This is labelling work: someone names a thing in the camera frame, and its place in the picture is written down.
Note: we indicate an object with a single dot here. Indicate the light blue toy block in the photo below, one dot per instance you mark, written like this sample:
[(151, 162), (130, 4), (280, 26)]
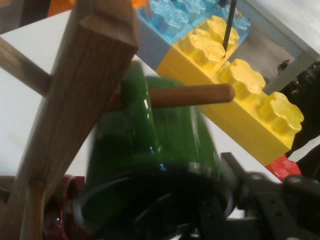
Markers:
[(172, 17)]

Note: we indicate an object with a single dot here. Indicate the brown wooden mug tree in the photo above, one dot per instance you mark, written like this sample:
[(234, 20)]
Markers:
[(75, 87)]

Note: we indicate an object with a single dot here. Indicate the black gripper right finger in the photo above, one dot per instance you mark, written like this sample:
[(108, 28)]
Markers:
[(287, 210)]

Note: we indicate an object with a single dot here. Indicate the red enamel mug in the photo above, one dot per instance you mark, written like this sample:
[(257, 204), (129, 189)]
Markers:
[(56, 215)]

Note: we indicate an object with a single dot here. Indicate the small red toy block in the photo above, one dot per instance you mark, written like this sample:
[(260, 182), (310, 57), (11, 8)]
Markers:
[(283, 167)]

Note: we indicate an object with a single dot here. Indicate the orange toy block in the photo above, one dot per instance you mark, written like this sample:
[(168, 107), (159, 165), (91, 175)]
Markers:
[(60, 7)]

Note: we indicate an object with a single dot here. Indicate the green enamel mug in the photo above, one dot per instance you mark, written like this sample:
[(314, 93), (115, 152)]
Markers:
[(125, 140)]

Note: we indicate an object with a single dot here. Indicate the grey metal frame beam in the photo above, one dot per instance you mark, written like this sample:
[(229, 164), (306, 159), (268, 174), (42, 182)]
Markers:
[(287, 37)]

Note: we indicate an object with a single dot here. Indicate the yellow toy block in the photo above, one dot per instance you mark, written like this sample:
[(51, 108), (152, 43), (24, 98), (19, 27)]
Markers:
[(250, 120)]

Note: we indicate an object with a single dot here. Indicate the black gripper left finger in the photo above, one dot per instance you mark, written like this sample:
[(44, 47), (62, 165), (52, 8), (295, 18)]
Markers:
[(200, 220)]

